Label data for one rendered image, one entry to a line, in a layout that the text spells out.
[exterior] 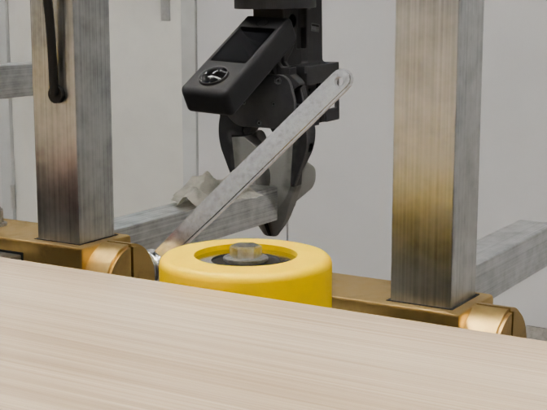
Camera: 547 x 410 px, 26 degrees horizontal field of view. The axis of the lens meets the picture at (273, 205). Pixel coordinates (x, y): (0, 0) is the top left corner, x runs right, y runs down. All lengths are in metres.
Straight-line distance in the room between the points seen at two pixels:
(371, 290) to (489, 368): 0.26
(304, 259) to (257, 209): 0.47
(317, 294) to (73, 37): 0.28
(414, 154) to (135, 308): 0.20
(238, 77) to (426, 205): 0.37
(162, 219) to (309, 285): 0.38
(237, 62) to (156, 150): 3.19
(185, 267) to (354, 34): 3.14
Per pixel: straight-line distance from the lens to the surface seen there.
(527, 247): 0.86
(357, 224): 3.71
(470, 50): 0.62
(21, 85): 1.13
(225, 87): 0.95
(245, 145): 1.04
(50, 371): 0.41
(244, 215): 0.99
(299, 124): 0.75
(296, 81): 1.00
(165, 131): 4.12
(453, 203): 0.61
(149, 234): 0.88
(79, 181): 0.75
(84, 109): 0.75
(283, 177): 1.02
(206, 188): 0.95
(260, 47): 0.99
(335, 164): 3.72
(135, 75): 4.19
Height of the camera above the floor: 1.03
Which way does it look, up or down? 10 degrees down
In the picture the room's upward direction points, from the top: straight up
